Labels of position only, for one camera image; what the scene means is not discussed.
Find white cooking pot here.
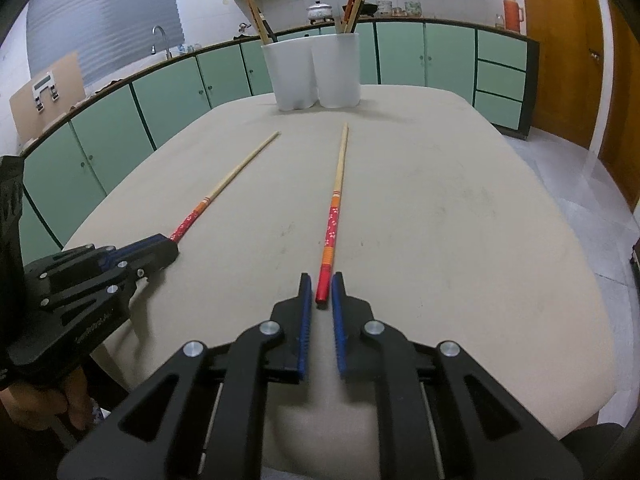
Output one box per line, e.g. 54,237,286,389
307,0,334,25

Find left white holder cup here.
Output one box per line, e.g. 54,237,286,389
262,37,318,112

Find green drawer unit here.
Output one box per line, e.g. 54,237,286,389
472,27,540,140

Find red striped wooden chopstick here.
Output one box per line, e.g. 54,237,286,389
338,0,355,33

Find glass jars on counter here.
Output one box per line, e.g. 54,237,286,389
376,0,422,18

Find orange thermos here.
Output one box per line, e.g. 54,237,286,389
503,0,524,34

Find white holder cup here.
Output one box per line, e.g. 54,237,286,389
311,34,360,108
262,37,318,112

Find chrome sink faucet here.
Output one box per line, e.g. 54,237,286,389
151,25,172,60

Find grey window blind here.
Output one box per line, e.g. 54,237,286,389
26,0,184,84

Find wooden door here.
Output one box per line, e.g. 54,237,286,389
524,0,639,209

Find orange red patterned chopstick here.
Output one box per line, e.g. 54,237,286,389
169,131,281,244

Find person's left hand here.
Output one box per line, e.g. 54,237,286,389
1,367,93,430

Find green lower kitchen cabinets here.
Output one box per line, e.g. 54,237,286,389
14,16,478,266

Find black chopstick gold band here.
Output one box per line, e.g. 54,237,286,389
259,12,278,42

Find cardboard box with print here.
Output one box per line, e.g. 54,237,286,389
10,51,86,145

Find black wok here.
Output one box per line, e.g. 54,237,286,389
359,2,378,18

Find plain wooden chopstick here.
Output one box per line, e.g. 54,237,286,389
246,0,271,46

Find red floral orange chopstick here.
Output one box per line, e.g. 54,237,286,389
316,124,349,306

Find right white holder cup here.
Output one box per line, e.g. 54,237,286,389
311,34,360,108

